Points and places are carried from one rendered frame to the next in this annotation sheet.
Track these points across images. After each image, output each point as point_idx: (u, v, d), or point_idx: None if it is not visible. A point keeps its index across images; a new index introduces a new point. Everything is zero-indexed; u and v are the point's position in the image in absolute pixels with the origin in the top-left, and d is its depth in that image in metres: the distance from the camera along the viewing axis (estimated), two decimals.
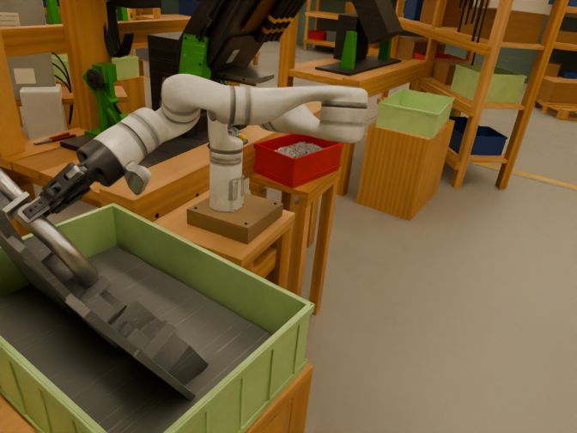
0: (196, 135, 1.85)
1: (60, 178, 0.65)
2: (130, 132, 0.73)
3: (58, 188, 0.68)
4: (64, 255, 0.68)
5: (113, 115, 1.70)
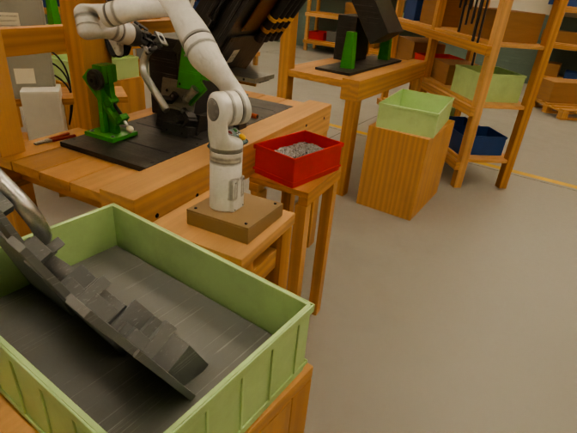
0: (196, 135, 1.85)
1: (139, 25, 1.65)
2: None
3: (144, 33, 1.65)
4: None
5: (113, 115, 1.70)
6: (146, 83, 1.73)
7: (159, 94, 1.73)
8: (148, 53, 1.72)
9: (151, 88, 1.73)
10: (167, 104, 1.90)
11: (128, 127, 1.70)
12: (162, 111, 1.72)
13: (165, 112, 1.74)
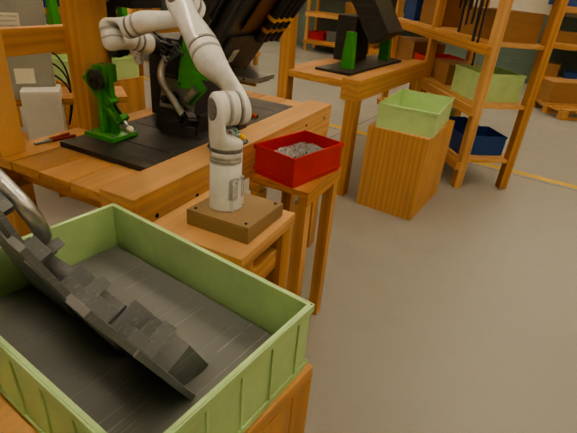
0: (196, 135, 1.85)
1: (158, 35, 1.74)
2: None
3: (162, 43, 1.75)
4: None
5: (113, 115, 1.70)
6: (163, 90, 1.83)
7: (176, 100, 1.82)
8: (166, 62, 1.81)
9: (168, 94, 1.82)
10: (167, 104, 1.90)
11: (128, 127, 1.70)
12: (179, 116, 1.82)
13: (181, 117, 1.83)
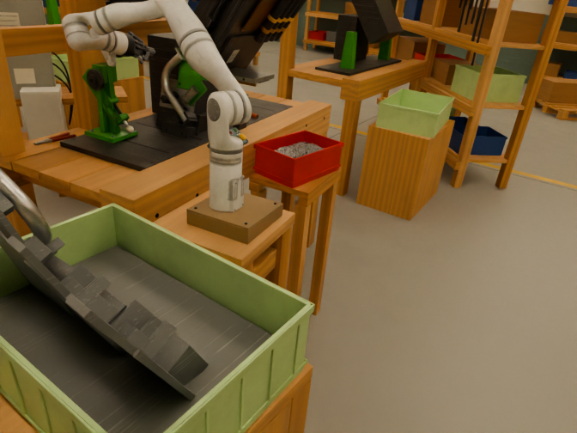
0: (196, 135, 1.85)
1: (135, 36, 1.61)
2: None
3: (139, 45, 1.61)
4: None
5: (113, 115, 1.70)
6: (167, 97, 1.82)
7: (180, 106, 1.82)
8: (170, 69, 1.81)
9: (173, 101, 1.82)
10: (167, 104, 1.90)
11: (128, 127, 1.70)
12: (184, 123, 1.81)
13: None
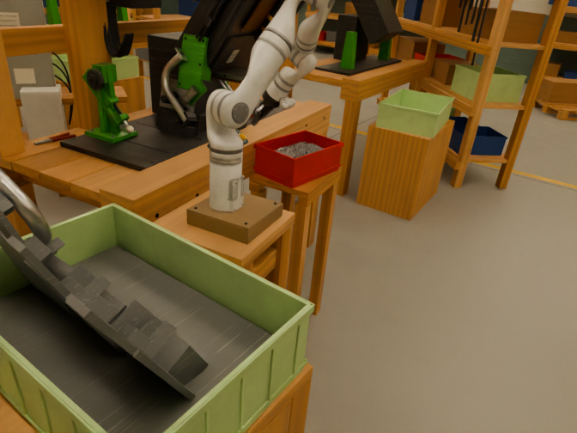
0: (196, 135, 1.85)
1: (254, 113, 1.66)
2: (276, 86, 1.59)
3: None
4: None
5: (113, 115, 1.70)
6: (167, 97, 1.82)
7: (180, 106, 1.82)
8: (170, 69, 1.81)
9: (173, 101, 1.82)
10: (167, 104, 1.90)
11: (128, 127, 1.70)
12: (184, 123, 1.81)
13: None
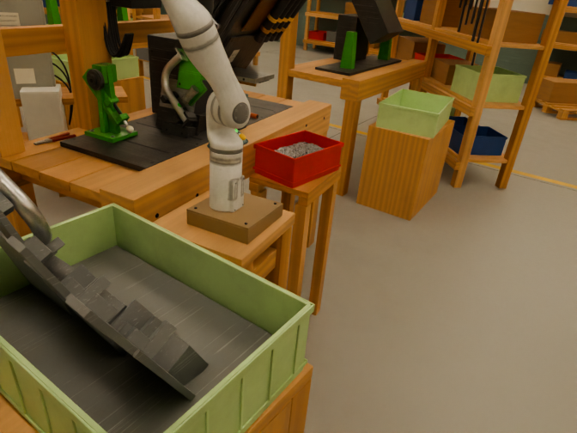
0: (196, 135, 1.85)
1: None
2: None
3: None
4: None
5: (113, 115, 1.70)
6: (167, 97, 1.82)
7: (180, 106, 1.82)
8: (170, 69, 1.81)
9: (173, 101, 1.82)
10: (167, 104, 1.90)
11: (128, 127, 1.70)
12: (184, 123, 1.81)
13: None
